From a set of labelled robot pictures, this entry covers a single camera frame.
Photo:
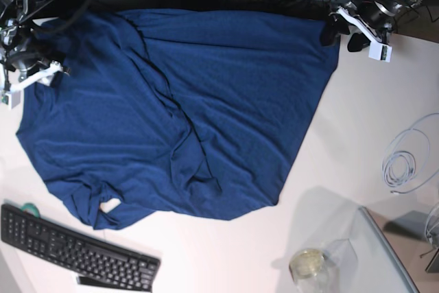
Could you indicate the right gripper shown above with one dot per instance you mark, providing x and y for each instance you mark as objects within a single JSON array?
[{"x": 21, "y": 68}]

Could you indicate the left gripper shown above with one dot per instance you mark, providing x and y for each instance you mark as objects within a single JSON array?
[{"x": 368, "y": 26}]

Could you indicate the blue t-shirt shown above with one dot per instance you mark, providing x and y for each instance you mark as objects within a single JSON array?
[{"x": 197, "y": 113}]

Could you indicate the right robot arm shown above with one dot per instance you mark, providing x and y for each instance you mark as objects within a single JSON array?
[{"x": 19, "y": 29}]

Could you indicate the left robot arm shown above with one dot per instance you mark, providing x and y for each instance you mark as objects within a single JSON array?
[{"x": 395, "y": 6}]

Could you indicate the green tape roll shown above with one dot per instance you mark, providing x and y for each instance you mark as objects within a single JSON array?
[{"x": 31, "y": 209}]

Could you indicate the black keyboard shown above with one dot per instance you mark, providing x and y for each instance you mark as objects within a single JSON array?
[{"x": 104, "y": 263}]

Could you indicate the grey metal stand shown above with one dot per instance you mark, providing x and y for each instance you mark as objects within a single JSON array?
[{"x": 415, "y": 240}]

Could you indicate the clear glass jar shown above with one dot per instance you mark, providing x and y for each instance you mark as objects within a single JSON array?
[{"x": 330, "y": 268}]

